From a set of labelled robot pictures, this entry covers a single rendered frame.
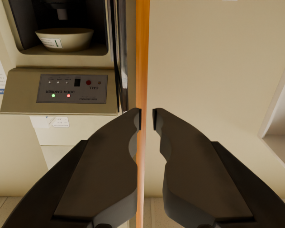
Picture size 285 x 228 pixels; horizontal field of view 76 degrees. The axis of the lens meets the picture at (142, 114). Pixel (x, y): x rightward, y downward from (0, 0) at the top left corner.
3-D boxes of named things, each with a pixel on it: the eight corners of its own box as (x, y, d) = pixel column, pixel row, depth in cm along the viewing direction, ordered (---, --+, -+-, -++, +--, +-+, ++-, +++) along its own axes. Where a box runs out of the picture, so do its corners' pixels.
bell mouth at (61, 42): (98, 28, 66) (100, 44, 69) (49, 27, 66) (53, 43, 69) (86, 34, 51) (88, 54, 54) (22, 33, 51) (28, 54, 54)
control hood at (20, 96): (121, 69, 55) (121, 99, 60) (12, 68, 55) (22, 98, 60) (116, 83, 45) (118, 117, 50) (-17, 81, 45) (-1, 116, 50)
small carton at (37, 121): (52, 103, 57) (56, 119, 60) (36, 102, 57) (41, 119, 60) (44, 111, 53) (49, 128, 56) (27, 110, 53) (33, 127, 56)
